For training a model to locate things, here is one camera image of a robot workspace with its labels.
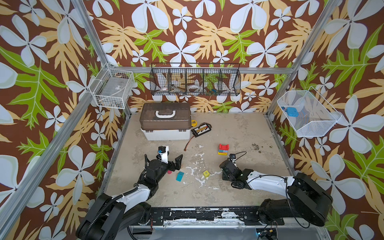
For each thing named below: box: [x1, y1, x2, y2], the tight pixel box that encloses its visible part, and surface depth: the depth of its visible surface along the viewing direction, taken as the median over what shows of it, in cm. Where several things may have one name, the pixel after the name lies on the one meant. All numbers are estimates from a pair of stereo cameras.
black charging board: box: [191, 122, 212, 138], surface depth 110 cm
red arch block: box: [218, 143, 230, 151], surface depth 95 cm
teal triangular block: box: [175, 171, 185, 182], surface depth 90 cm
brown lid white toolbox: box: [139, 103, 192, 141], surface depth 95 cm
